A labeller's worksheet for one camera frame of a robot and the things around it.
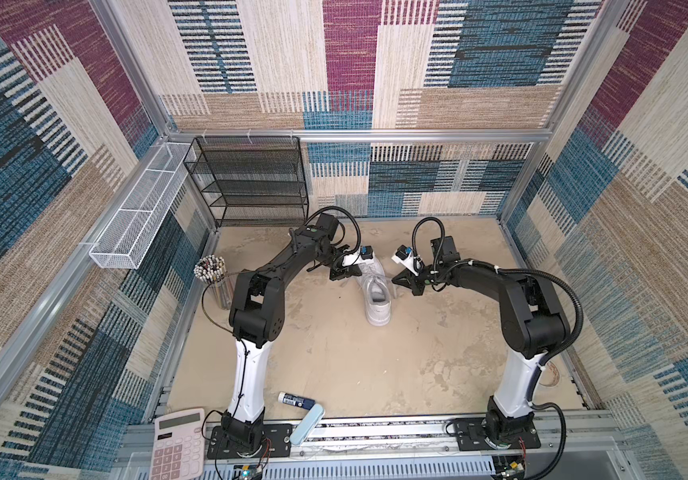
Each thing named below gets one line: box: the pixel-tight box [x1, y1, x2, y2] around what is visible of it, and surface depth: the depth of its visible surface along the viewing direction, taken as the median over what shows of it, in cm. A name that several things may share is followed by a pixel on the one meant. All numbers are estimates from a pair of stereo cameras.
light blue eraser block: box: [290, 403, 325, 446], surface depth 74 cm
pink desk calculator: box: [149, 408, 206, 480], surface depth 73 cm
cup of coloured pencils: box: [193, 254, 234, 309], surface depth 86 cm
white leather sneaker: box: [358, 258, 397, 327], surface depth 93 cm
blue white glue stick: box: [278, 392, 316, 410], surface depth 79 cm
